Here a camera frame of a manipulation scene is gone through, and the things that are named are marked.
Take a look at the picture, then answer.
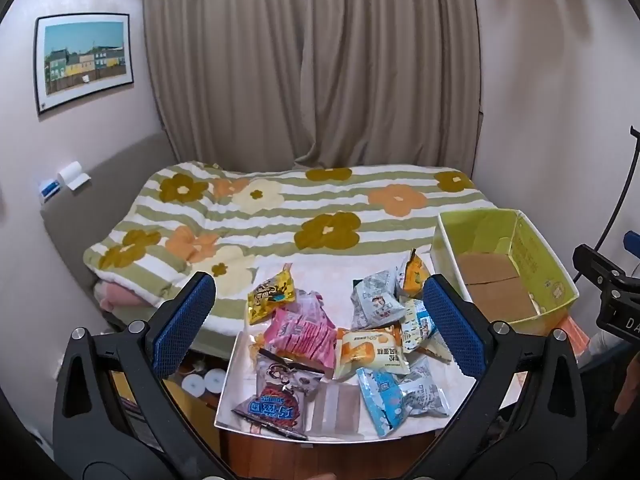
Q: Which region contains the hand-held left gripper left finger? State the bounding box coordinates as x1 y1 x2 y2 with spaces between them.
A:
52 271 236 480

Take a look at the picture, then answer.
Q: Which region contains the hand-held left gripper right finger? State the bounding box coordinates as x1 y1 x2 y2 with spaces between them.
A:
400 274 588 480

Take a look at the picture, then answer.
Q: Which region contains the pale yellow snack packet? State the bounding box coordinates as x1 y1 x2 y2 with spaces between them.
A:
422 334 455 367

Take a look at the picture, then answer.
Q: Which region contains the small blue white snack packet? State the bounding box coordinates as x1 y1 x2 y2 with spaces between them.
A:
400 299 440 353

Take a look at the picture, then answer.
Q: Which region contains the green cardboard box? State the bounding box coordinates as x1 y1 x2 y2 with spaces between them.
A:
431 208 580 337

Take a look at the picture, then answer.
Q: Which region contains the orange snack packet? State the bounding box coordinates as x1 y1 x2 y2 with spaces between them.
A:
396 249 432 297

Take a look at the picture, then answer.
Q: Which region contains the grey-blue snack packet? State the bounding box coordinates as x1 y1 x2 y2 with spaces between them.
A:
350 270 407 332

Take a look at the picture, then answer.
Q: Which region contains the large blue white snack packet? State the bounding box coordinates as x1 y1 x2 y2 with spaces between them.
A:
356 357 449 437

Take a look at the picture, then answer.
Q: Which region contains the orange white cake packet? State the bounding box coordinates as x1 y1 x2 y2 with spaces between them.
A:
333 326 412 380

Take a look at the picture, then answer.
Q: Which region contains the cartoon figure snack packet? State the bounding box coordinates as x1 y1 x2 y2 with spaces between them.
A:
256 349 327 403

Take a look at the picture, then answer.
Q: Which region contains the pink snack packet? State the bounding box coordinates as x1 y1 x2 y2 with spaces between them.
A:
264 289 337 376

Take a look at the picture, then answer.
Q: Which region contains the red blue snack packet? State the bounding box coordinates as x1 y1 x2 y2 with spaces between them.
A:
231 384 311 442

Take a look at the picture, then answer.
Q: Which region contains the person's right forearm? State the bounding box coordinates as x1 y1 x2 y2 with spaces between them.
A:
620 355 640 423

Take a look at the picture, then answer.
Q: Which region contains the white cloth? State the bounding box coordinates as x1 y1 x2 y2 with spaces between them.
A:
587 332 623 361

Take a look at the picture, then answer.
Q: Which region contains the pink pillow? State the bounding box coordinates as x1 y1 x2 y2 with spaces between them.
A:
94 280 158 313

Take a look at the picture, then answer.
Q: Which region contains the yellow box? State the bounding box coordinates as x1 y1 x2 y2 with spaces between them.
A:
162 377 221 461

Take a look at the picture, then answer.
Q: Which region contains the floral striped blanket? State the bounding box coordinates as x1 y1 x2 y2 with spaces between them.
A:
82 161 501 348

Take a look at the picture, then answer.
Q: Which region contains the grey padded headboard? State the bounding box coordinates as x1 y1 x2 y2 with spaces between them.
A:
40 132 173 331

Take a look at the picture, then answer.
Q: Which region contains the brown wooden table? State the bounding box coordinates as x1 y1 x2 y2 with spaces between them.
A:
219 427 436 480

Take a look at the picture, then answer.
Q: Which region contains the white tissue roll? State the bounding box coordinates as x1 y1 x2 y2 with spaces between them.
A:
56 161 92 191

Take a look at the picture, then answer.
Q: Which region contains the framed houses picture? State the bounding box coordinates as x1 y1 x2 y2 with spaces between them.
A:
33 13 136 117

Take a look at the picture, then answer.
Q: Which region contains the beige curtain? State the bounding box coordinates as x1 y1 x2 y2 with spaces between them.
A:
143 0 483 173

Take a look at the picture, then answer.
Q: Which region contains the black cable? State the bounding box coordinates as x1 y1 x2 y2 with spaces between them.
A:
597 127 640 266

